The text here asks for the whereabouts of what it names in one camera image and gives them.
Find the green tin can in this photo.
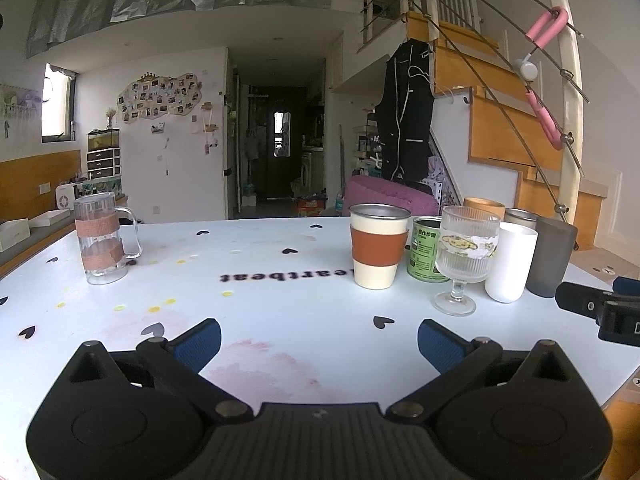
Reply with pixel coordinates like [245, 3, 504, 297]
[405, 216, 451, 282]

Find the dark door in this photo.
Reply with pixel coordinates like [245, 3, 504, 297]
[264, 99, 306, 199]

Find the white round device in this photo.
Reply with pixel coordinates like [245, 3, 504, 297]
[512, 58, 539, 82]

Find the orange cardboard box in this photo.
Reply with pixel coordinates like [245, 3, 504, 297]
[297, 195, 329, 217]

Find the wire storage rack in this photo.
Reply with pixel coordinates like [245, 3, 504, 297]
[352, 122, 384, 177]

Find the cream cup with brown sleeve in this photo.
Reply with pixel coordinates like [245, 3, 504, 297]
[348, 203, 412, 290]

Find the white box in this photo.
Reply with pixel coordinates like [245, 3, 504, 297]
[0, 218, 31, 252]

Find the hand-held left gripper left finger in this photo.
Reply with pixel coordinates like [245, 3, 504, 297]
[60, 318, 254, 420]

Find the fish tank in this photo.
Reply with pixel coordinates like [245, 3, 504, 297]
[87, 129, 121, 152]

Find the white heart-print tablecloth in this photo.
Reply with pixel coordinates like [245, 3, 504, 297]
[0, 215, 640, 480]

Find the cloud-shaped photo board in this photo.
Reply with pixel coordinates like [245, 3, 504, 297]
[116, 72, 204, 124]

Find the pink foam clip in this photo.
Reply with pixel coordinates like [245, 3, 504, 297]
[527, 92, 564, 151]

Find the wooden staircase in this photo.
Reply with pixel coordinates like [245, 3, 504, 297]
[406, 10, 608, 251]

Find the glass mug with pink bands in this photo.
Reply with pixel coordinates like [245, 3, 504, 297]
[73, 192, 144, 286]

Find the washing machine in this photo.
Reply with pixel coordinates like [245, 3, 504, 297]
[301, 152, 326, 196]

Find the white railing post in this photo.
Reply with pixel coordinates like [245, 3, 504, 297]
[546, 0, 584, 222]

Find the pink u-shaped foam grip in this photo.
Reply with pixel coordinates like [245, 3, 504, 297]
[524, 5, 569, 44]

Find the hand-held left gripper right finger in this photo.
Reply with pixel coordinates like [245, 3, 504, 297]
[384, 318, 584, 424]

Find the small drawer unit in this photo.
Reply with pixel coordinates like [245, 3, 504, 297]
[86, 147, 123, 181]

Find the black hanging coat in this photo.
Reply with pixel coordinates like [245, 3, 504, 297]
[374, 38, 436, 184]

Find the white pegboard panel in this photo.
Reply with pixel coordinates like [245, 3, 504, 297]
[424, 157, 446, 206]

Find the ribbed glass goblet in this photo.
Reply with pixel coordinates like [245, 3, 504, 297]
[432, 205, 502, 317]

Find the tan wooden cup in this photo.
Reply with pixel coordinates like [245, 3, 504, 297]
[462, 196, 507, 222]

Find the metal cup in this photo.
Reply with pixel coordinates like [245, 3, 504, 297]
[503, 207, 539, 229]

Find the grey frosted cup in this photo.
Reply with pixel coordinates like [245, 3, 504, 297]
[525, 215, 579, 299]

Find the small white appliance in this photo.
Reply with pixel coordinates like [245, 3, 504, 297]
[54, 183, 79, 210]

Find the purple cushioned stool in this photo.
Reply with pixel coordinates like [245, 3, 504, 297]
[344, 174, 439, 217]

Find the window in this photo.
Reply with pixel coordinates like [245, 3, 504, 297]
[40, 62, 77, 144]

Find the white cup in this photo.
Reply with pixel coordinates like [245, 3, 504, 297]
[483, 222, 539, 304]

